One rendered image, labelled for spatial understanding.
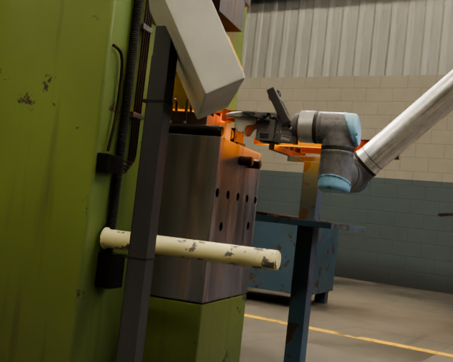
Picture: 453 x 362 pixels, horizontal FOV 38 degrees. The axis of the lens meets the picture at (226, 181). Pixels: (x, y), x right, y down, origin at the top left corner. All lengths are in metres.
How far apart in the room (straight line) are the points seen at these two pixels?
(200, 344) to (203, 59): 0.86
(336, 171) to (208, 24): 0.70
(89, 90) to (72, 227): 0.33
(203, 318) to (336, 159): 0.55
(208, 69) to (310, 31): 9.46
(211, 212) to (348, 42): 8.71
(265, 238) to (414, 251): 4.19
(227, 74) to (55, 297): 0.72
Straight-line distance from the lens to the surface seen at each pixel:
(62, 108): 1.65
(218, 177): 1.77
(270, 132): 1.85
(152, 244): 1.35
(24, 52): 1.76
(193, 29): 1.22
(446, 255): 9.47
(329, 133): 1.80
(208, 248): 1.50
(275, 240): 5.67
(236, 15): 2.02
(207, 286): 1.78
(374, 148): 1.90
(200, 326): 1.78
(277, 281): 5.67
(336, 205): 9.94
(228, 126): 1.98
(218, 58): 1.21
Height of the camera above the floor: 0.71
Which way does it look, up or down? 3 degrees up
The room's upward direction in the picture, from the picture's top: 6 degrees clockwise
